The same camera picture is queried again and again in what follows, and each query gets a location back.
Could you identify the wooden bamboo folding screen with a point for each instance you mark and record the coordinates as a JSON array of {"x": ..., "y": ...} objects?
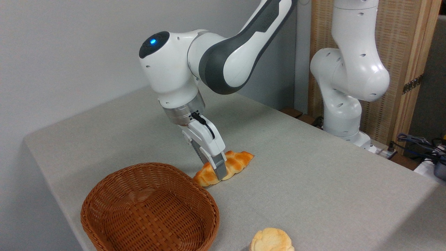
[{"x": 400, "y": 42}]

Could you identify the brown wicker basket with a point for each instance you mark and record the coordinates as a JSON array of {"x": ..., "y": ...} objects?
[{"x": 139, "y": 216}]

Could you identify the braided golden bread loaf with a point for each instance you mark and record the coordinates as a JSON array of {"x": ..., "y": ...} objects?
[{"x": 238, "y": 162}]

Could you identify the round pale bread bun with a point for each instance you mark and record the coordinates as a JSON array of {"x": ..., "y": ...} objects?
[{"x": 271, "y": 240}]

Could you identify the robot base connector block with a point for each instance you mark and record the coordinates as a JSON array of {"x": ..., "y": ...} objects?
[{"x": 383, "y": 150}]

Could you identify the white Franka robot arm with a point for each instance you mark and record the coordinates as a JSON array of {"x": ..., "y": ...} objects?
[{"x": 348, "y": 69}]

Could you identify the metal screen hinge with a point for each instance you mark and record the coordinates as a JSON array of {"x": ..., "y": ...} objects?
[{"x": 412, "y": 84}]

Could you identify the grey tablecloth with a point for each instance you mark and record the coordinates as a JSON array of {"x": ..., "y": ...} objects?
[{"x": 306, "y": 181}]

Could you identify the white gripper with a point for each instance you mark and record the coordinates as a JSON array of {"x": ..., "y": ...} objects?
[{"x": 209, "y": 139}]

